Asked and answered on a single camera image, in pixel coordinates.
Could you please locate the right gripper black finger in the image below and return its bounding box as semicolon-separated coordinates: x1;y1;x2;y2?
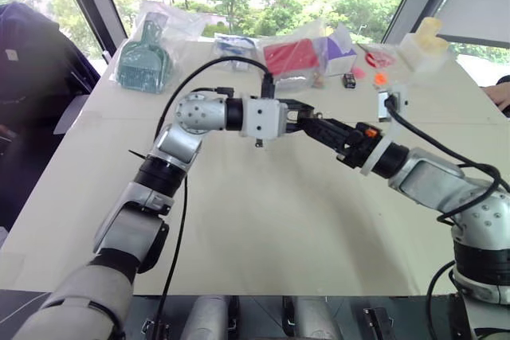
299;115;348;141
305;126;345;155

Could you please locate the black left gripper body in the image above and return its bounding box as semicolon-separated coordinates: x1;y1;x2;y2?
284;99;300;135

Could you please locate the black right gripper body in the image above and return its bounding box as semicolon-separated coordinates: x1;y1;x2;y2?
335;122;384;170

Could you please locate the bystander bare hand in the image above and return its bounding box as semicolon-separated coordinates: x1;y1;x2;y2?
481;84;510;117

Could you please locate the red flat package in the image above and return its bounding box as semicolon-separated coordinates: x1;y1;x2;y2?
262;38;322;78

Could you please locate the white purple carton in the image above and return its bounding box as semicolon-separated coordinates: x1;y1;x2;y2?
324;25;359;77

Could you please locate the blue white packaged item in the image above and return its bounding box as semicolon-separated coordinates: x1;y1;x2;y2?
210;33;261;72

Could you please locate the red item in clear bag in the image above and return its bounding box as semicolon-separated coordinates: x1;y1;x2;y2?
357;42;399;70

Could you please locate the clear plastic bag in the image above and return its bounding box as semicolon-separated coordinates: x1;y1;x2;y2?
114;0;209;95

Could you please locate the green plastic dustpan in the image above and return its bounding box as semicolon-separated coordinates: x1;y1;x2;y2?
118;21;173;94

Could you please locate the grey rounded shape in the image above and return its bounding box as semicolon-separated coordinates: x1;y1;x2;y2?
288;296;339;340
186;295;236;340

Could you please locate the dark blue chair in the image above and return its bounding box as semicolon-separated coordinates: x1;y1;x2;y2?
0;1;101;232

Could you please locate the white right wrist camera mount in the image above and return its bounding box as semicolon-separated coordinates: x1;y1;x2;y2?
360;81;410;177

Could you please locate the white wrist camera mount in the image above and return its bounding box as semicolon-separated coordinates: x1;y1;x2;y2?
360;81;410;177
237;96;289;142

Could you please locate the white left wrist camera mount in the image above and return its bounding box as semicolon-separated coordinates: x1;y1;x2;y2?
237;96;289;142

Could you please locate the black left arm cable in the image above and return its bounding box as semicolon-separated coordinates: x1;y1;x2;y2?
153;56;277;335

